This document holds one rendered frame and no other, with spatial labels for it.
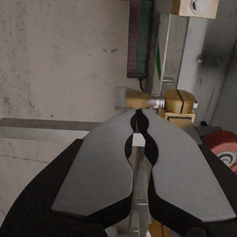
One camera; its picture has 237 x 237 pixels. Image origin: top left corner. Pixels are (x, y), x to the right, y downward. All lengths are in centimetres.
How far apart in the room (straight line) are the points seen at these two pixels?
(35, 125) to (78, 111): 100
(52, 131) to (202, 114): 46
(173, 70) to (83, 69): 83
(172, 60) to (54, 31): 89
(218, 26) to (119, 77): 78
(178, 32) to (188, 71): 15
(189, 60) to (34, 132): 42
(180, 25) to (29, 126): 36
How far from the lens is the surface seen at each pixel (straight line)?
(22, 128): 37
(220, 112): 60
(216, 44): 55
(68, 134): 33
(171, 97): 29
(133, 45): 41
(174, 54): 43
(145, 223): 73
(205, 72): 56
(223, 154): 32
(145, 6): 41
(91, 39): 114
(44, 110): 144
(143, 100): 16
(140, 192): 73
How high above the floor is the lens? 111
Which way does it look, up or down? 57 degrees down
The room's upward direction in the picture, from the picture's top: 175 degrees counter-clockwise
